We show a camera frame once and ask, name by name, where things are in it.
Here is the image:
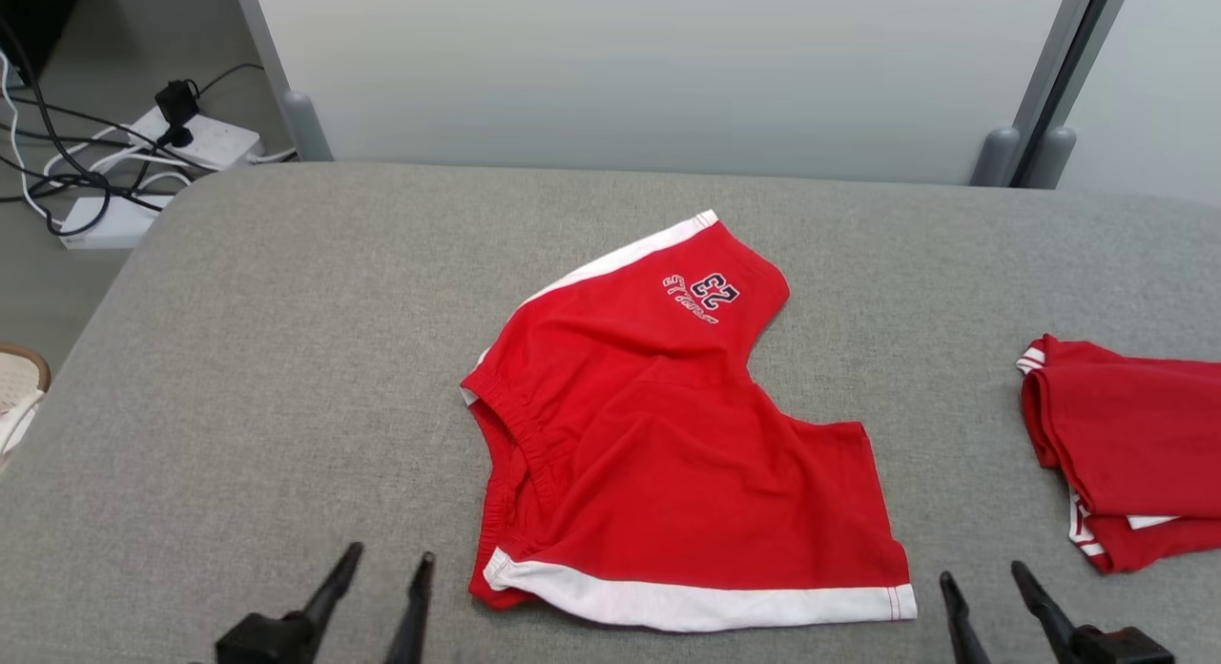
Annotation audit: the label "black power adapter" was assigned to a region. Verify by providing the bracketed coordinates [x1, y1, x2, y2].
[154, 78, 202, 151]

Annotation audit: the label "wide white partition panel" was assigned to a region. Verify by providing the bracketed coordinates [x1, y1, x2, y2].
[229, 0, 1103, 188]

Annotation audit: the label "black computer tower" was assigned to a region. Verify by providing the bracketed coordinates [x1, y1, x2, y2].
[0, 0, 93, 62]

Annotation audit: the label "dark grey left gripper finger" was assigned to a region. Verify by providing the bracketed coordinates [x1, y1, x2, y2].
[302, 542, 365, 639]
[383, 551, 437, 664]

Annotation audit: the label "white power strips with cables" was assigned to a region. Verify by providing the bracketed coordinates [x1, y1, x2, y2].
[0, 52, 299, 228]

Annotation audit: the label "thick black cable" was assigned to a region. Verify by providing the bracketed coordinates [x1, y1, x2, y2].
[0, 15, 192, 238]

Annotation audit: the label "wicker laundry basket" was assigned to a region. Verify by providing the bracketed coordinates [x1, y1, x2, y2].
[0, 342, 52, 476]

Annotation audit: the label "red Bulls shorts white stripes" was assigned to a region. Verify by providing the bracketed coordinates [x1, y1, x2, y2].
[459, 209, 920, 634]

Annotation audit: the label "white power strip with plugs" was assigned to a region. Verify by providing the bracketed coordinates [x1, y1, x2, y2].
[122, 106, 264, 173]

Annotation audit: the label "narrow white partition panel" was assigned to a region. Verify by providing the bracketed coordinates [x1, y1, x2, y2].
[1011, 0, 1221, 207]

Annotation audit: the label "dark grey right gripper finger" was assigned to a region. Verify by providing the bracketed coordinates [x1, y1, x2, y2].
[1011, 561, 1081, 661]
[939, 571, 995, 664]

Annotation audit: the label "red Bulls jersey white sleeves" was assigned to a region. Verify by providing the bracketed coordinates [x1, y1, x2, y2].
[1015, 333, 1221, 575]

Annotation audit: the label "plain white power strip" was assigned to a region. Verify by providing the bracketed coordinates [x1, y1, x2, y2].
[58, 195, 178, 252]

